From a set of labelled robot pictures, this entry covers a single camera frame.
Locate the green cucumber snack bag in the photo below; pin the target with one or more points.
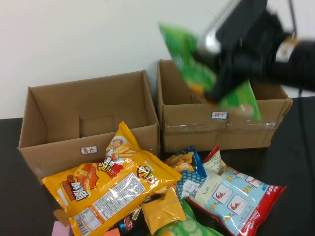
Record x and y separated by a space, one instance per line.
189 227

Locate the pink foam block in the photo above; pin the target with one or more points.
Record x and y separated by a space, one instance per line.
61 229

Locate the orange potato stick snack bag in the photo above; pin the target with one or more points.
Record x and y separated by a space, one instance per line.
110 196

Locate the blue polka dot snack bag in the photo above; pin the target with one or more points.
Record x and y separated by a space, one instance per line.
189 179

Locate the black snack bag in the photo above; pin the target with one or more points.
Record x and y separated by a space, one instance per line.
130 221

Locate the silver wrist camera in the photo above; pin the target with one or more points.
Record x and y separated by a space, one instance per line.
211 37

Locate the cardboard box with chips label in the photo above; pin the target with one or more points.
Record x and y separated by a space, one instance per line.
61 105

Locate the white sticker reading biscuit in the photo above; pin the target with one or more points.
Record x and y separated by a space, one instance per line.
219 115

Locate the small orange snack pack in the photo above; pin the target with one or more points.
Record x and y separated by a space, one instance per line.
160 211

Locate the black table mat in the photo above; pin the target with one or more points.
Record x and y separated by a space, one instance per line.
283 172

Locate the orange snack bag with chef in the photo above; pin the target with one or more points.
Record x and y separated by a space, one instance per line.
120 145

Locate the white sticker reading chips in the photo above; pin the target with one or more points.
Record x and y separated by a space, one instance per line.
89 150

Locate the orange foam block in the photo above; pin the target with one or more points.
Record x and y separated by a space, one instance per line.
112 232

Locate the red and blue shrimp chips bag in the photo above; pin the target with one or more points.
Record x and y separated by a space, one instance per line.
233 196

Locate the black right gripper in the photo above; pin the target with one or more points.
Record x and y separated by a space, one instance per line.
248 37

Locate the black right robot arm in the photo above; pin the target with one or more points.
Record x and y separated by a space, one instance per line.
300 66

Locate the cardboard box with biscuit label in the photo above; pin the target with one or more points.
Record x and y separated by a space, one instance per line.
197 137

